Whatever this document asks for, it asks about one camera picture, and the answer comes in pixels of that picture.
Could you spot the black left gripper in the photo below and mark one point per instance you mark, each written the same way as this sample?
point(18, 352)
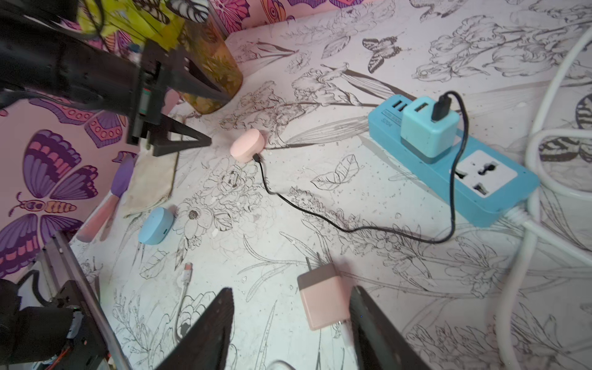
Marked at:
point(36, 60)

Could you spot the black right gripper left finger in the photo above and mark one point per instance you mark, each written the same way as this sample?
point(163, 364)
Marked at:
point(206, 345)

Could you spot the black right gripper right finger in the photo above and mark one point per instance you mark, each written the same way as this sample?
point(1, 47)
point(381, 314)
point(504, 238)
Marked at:
point(377, 342)

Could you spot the pink earbud case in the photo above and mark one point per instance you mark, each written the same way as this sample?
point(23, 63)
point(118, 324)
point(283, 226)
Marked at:
point(247, 145)

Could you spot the teal power strip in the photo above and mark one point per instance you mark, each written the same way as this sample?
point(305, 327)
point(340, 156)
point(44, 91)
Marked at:
point(481, 183)

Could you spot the mint usb charger adapter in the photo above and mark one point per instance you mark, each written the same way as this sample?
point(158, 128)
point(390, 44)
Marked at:
point(429, 128)

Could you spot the pink charger adapter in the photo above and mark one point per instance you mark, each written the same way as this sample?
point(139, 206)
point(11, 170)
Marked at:
point(324, 298)

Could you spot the potted plant in amber vase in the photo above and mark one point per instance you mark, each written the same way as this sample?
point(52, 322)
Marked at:
point(171, 24)

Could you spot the beige cloth with green stripes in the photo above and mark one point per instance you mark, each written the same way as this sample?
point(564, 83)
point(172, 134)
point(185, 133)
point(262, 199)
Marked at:
point(152, 182)

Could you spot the blue earbud case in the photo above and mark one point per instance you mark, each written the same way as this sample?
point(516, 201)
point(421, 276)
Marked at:
point(156, 226)

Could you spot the pink purple brush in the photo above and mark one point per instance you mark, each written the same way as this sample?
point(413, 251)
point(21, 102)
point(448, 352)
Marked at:
point(100, 216)

